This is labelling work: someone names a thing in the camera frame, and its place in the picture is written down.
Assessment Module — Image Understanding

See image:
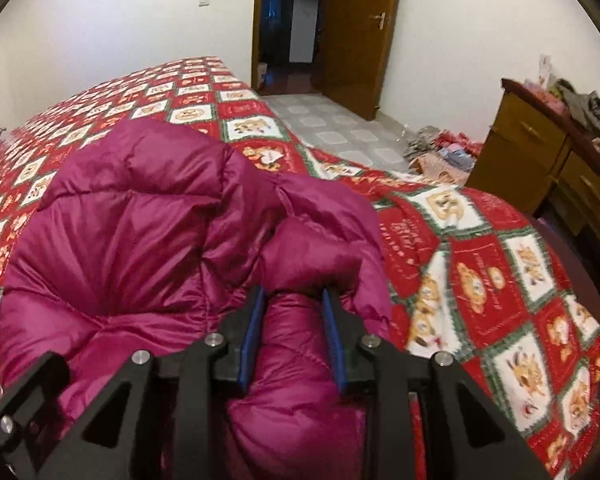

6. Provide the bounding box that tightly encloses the grey crumpled cloth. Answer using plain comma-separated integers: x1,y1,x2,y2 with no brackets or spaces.
405,126,438,158

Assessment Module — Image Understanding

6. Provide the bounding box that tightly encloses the red bear printed blanket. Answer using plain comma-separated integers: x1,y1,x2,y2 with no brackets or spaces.
0,56,600,480

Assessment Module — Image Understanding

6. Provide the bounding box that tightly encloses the wooden door frame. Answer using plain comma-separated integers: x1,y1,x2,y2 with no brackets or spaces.
252,0,266,92

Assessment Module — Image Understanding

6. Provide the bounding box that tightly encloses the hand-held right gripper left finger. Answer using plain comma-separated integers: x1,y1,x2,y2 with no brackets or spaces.
42,285,267,480

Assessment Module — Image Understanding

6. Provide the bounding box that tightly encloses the pile of clothes on floor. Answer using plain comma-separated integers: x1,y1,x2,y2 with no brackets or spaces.
412,152,473,187

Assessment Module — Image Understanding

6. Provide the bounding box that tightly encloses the brown wooden door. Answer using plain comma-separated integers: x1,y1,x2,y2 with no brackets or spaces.
312,0,405,121

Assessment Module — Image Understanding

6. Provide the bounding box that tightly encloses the magenta down jacket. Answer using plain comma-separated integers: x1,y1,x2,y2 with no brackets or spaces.
0,119,396,480

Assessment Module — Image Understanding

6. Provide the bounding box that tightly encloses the grey green clothes pile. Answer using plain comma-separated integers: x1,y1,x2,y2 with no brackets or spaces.
552,79,600,171

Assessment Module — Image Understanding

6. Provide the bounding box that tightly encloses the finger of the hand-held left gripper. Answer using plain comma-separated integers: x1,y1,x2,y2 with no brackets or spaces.
0,352,72,461

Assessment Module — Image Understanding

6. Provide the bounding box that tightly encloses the brown wooden dresser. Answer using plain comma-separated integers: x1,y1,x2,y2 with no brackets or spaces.
466,78,600,261

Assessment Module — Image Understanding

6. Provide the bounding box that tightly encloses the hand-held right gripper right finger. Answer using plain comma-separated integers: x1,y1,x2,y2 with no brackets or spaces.
321,286,553,480

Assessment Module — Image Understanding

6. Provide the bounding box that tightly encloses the red printed cloth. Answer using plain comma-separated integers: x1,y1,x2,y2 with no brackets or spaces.
432,130,483,158

